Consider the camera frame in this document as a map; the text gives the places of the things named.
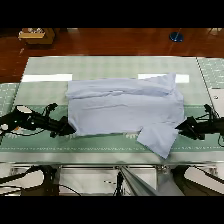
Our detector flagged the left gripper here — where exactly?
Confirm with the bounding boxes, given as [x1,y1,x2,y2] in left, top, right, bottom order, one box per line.
[49,115,77,139]

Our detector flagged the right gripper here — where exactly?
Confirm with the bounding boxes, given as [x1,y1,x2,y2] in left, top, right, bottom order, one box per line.
[174,116,206,141]

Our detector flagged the light blue shirt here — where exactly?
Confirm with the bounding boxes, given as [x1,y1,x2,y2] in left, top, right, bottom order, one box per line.
[65,72,187,160]

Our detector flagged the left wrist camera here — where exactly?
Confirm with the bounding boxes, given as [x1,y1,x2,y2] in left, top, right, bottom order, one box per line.
[41,102,59,118]

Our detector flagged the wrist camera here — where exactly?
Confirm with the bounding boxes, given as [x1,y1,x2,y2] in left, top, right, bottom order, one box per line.
[202,103,220,120]
[41,102,59,118]

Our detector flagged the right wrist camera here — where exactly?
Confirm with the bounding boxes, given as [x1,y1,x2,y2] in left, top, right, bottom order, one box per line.
[202,103,220,120]

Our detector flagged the silver frame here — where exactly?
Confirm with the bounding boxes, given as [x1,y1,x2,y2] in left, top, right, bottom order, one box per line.
[0,161,224,197]

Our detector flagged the black cable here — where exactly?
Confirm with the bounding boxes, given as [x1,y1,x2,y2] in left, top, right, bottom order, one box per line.
[112,171,125,197]

